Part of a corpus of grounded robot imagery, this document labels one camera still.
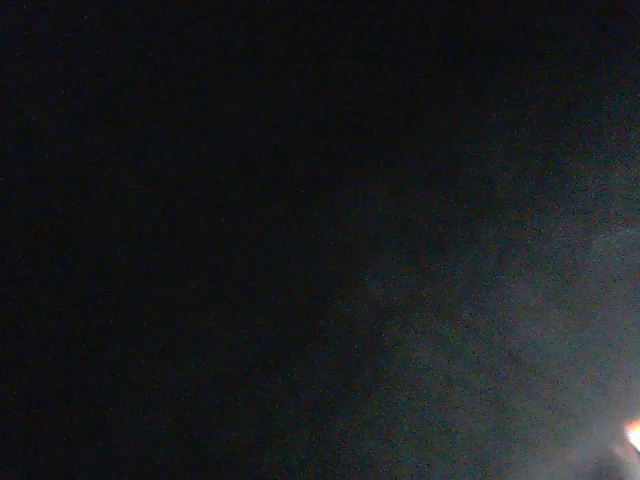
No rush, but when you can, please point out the orange jacket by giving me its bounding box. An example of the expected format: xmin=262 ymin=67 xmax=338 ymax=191
xmin=624 ymin=419 xmax=640 ymax=452

